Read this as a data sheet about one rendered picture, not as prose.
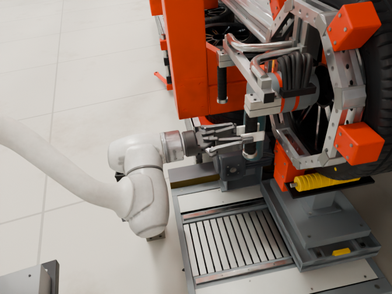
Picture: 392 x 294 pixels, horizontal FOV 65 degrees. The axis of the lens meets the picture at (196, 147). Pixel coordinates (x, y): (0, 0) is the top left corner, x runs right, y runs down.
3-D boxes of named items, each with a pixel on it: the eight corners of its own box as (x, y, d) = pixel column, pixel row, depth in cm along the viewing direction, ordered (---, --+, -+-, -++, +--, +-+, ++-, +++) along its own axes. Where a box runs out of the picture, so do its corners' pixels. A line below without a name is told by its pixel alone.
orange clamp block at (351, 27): (361, 48, 79) (383, 24, 70) (332, 52, 78) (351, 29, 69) (352, 25, 81) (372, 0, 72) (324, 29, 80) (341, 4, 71)
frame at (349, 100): (335, 199, 101) (388, 31, 67) (317, 202, 100) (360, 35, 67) (273, 113, 143) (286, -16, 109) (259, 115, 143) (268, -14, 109)
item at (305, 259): (375, 256, 137) (382, 244, 131) (299, 274, 133) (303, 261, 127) (319, 179, 176) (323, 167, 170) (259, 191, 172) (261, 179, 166)
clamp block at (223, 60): (243, 65, 111) (244, 51, 108) (219, 68, 110) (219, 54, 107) (239, 59, 115) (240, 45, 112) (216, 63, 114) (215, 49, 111)
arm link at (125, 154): (162, 143, 95) (168, 180, 88) (111, 151, 94) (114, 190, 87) (158, 122, 86) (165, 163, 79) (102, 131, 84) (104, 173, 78)
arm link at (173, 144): (167, 170, 87) (187, 166, 88) (163, 144, 82) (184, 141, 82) (163, 150, 94) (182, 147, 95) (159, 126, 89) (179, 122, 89)
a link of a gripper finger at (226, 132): (203, 145, 91) (201, 143, 92) (237, 135, 93) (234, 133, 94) (202, 135, 88) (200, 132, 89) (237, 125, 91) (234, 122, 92)
